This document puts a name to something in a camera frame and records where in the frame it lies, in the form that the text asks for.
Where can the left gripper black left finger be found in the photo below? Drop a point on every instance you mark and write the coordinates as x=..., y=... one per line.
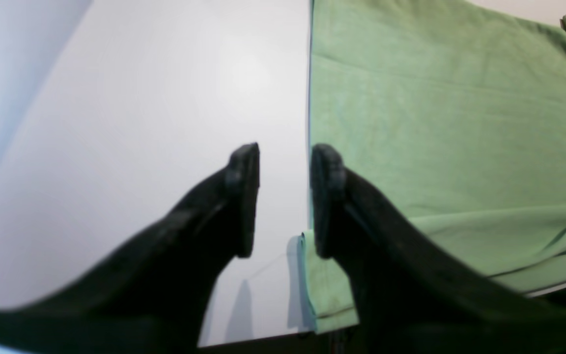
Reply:
x=150, y=295

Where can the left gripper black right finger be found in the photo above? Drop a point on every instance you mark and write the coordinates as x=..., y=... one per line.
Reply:
x=412, y=297

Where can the green T-shirt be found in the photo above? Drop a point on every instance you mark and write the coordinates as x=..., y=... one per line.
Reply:
x=457, y=113

